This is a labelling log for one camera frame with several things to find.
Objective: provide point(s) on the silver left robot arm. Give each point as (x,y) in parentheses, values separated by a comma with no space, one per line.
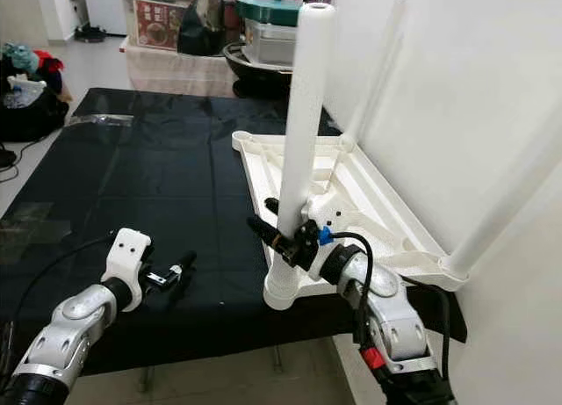
(70,330)

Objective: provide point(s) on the yellow rubber band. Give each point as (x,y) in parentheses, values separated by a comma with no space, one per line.
(279,240)

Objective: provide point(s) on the white plastic table top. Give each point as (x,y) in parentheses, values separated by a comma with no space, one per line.
(378,203)

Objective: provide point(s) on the black tablecloth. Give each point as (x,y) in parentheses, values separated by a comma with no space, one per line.
(167,177)

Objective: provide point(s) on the black wok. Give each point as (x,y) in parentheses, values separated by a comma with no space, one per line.
(255,80)

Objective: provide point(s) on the clear plastic storage box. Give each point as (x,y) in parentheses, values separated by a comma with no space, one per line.
(268,45)

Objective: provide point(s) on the beige cloth covered bench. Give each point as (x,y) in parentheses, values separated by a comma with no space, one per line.
(176,73)

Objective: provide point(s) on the black bag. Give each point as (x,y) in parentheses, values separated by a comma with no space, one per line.
(202,27)

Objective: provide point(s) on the green pot with lid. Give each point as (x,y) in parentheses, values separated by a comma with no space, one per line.
(268,10)

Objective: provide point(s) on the black folding chair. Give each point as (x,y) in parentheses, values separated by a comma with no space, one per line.
(35,124)

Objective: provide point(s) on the red printed carton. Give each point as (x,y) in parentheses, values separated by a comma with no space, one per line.
(158,23)

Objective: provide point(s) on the white plastic bag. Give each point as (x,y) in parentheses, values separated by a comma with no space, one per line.
(26,90)

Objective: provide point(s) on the red stuffed toy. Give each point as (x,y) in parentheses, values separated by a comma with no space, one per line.
(50,61)

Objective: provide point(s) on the dark green slippers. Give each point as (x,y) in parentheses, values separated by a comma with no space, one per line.
(90,34)

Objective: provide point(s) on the green stuffed toy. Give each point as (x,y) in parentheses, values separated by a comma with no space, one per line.
(19,58)

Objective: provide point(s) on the white fridge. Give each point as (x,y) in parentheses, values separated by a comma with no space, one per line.
(107,5)

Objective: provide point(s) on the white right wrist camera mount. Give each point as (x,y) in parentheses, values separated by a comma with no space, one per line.
(323,213)

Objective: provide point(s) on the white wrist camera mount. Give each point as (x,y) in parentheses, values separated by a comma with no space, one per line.
(127,251)
(323,213)

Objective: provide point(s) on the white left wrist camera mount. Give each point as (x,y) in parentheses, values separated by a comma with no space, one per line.
(127,251)

